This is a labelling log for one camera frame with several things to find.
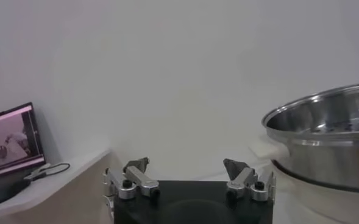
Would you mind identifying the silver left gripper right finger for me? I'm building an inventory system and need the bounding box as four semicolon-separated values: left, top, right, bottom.
223;158;277;203

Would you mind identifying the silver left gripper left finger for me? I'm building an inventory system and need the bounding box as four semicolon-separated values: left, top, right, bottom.
102;156;161;201

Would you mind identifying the stainless steel steamer basket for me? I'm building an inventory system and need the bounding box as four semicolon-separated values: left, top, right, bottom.
249;80;359;194

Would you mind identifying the white side desk with mouse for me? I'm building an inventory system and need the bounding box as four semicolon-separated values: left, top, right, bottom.
0;148;112;220

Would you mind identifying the cream electric pot base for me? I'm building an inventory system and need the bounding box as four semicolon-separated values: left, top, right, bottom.
270;161;359;224

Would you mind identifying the black computer mouse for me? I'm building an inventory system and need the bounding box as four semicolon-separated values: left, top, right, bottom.
0;178;32;208

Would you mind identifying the black laptop with pink screen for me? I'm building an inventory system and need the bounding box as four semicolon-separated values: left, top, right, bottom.
0;102;46;181

